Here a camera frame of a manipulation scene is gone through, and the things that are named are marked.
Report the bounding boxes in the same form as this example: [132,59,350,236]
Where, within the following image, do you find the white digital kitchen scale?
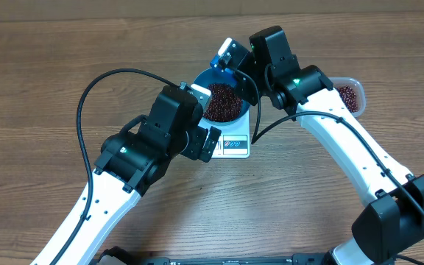
[208,110,251,159]

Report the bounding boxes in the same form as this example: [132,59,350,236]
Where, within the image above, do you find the red beans in bowl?
[203,83,242,122]

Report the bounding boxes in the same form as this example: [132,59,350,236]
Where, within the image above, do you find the black cable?
[230,68,424,250]
[48,68,179,265]

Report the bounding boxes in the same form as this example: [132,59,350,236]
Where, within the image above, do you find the left black cable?
[48,68,179,265]

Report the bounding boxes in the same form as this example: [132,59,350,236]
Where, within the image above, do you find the right black cable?
[230,68,424,250]

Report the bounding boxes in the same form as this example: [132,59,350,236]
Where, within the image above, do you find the teal bowl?
[194,68,250,122]

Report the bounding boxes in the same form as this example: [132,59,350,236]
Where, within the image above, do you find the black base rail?
[132,253,335,265]

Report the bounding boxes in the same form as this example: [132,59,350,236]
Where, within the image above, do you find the blue plastic measuring scoop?
[210,54,233,78]

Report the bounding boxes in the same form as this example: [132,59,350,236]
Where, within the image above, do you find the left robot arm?
[33,84,221,264]

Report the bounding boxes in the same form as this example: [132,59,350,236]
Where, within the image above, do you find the clear plastic container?
[330,77,367,117]

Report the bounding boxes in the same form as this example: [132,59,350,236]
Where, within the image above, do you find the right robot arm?
[217,26,424,264]

